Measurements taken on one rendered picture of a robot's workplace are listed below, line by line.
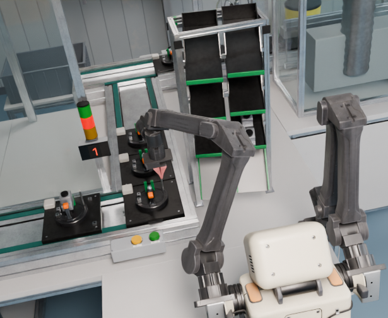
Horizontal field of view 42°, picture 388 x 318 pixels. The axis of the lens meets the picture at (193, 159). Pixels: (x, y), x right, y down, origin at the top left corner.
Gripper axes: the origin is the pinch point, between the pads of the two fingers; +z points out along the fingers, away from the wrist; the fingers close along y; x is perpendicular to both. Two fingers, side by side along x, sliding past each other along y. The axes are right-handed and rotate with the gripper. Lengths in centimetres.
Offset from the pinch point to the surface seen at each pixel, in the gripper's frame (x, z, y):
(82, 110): -29.1, -16.2, 24.7
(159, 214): -8.8, 26.3, 3.6
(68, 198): -17.2, 15.4, 38.1
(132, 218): -9.7, 26.2, 14.5
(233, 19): -37, -39, -38
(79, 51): -244, 49, 43
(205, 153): -13.5, 3.8, -18.7
